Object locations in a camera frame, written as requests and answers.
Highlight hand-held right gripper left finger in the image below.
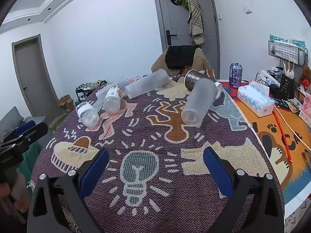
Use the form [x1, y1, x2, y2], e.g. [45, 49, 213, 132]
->
[27, 148, 110, 233]

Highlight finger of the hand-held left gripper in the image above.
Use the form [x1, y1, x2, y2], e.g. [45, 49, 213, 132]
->
[5, 120, 37, 141]
[0, 122, 49, 152]

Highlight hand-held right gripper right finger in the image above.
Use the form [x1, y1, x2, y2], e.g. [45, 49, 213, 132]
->
[203, 147, 285, 233]

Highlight wide frosted plastic cup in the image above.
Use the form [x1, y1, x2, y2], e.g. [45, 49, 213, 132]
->
[181, 79, 218, 127]

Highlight small white cup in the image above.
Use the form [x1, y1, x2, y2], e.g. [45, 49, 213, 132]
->
[214, 81, 223, 99]

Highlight short frosted plastic cup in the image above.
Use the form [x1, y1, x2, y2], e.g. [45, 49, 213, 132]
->
[95, 78, 130, 102]

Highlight patterned metal cup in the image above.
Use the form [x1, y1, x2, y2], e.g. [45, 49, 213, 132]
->
[184, 69, 217, 91]

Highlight long frosted plastic cup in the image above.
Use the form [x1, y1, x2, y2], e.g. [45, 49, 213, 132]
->
[124, 69, 170, 99]

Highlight person's left hand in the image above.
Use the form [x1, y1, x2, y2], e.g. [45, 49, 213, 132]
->
[0, 175, 31, 214]

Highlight grey sofa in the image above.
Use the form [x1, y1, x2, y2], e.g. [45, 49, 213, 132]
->
[0, 106, 53, 148]

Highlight green cloth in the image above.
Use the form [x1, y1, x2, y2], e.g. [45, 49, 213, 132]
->
[22, 138, 43, 197]

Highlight cardboard boxes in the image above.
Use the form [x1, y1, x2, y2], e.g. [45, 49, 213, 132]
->
[58, 94, 75, 112]

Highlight printed woven blanket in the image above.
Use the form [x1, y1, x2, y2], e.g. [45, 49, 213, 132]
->
[30, 74, 285, 233]

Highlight grey room door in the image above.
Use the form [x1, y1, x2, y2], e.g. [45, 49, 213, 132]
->
[12, 34, 62, 125]

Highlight clear bottle white label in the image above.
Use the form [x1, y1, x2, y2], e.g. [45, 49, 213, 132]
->
[75, 102, 100, 128]

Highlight black shoe rack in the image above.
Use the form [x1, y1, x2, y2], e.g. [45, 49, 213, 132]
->
[75, 80, 108, 103]

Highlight orange cat mat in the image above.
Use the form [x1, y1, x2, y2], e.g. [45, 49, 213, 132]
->
[216, 80, 311, 207]

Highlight clear bottle yellow label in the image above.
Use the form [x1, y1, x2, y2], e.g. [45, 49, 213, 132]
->
[103, 85, 122, 114]

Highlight red stick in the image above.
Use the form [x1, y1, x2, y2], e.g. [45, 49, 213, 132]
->
[273, 109, 292, 163]

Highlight white tissue pack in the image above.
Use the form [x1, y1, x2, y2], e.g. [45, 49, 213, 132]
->
[237, 81, 276, 117]

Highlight white stick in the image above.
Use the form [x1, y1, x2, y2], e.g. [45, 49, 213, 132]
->
[278, 107, 311, 149]

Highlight purple drink can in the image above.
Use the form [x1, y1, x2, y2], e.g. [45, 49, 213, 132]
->
[229, 63, 243, 88]

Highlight white power strip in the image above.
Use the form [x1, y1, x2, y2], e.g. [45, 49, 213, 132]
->
[257, 70, 275, 86]

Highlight pink box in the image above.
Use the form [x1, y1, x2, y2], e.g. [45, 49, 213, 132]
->
[300, 93, 311, 122]

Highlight black mesh desk organizer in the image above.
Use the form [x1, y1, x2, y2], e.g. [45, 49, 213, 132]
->
[267, 70, 301, 100]

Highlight person with black hair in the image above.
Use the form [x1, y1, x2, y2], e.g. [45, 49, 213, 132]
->
[151, 46, 216, 79]

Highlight white plastic spoons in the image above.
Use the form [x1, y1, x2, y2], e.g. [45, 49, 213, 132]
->
[282, 62, 296, 79]

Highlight brown plush toy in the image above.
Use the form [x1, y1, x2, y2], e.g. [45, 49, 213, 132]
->
[299, 65, 311, 88]

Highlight black door lock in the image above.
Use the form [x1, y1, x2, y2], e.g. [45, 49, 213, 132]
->
[166, 30, 177, 45]

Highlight plaid scarf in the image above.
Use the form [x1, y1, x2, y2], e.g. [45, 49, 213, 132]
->
[184, 0, 205, 47]

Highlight grey entrance door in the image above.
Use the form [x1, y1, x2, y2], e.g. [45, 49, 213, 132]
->
[151, 0, 220, 78]

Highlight black wire wall basket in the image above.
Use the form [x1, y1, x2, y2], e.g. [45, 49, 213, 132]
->
[268, 40, 308, 68]

